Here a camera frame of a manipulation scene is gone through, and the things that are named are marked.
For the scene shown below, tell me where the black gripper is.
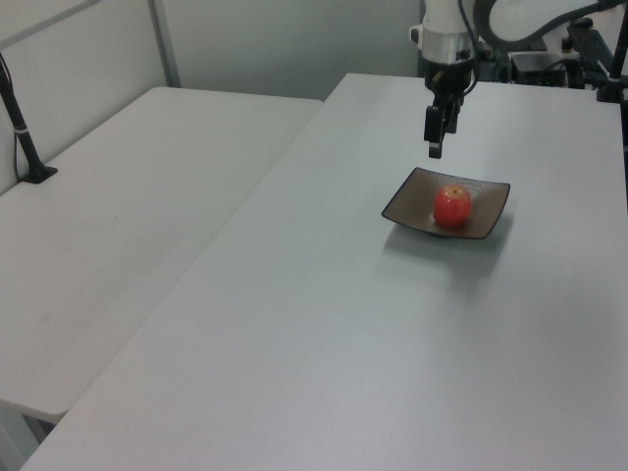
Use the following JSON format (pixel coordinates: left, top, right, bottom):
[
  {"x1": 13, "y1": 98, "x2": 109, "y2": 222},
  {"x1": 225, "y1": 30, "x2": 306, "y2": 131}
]
[{"x1": 422, "y1": 57, "x2": 477, "y2": 160}]

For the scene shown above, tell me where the red apple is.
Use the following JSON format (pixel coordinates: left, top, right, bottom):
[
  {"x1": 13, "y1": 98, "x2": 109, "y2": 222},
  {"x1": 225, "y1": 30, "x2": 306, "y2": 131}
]
[{"x1": 433, "y1": 183, "x2": 472, "y2": 229}]

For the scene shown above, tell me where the brown square ceramic plate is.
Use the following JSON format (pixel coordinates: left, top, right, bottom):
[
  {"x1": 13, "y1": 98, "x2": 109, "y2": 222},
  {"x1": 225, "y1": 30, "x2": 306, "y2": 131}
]
[{"x1": 381, "y1": 166, "x2": 511, "y2": 241}]

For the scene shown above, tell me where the black electronics box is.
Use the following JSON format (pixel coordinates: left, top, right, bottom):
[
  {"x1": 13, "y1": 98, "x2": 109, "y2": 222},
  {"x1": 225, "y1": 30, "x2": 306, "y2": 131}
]
[{"x1": 507, "y1": 49, "x2": 571, "y2": 88}]

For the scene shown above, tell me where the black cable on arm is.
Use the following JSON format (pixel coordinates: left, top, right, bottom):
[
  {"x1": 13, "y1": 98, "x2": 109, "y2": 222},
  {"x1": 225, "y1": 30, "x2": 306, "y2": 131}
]
[{"x1": 455, "y1": 0, "x2": 480, "y2": 99}]

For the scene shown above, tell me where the black camera stand pole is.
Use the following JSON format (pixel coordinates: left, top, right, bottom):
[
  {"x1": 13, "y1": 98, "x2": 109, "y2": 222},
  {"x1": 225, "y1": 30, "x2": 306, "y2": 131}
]
[
  {"x1": 0, "y1": 51, "x2": 59, "y2": 185},
  {"x1": 596, "y1": 28, "x2": 628, "y2": 104}
]

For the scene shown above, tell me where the grey aluminium partition post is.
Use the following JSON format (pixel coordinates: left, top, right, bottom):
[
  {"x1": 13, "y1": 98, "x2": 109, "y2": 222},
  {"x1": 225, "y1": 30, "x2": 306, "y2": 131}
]
[{"x1": 146, "y1": 0, "x2": 181, "y2": 90}]

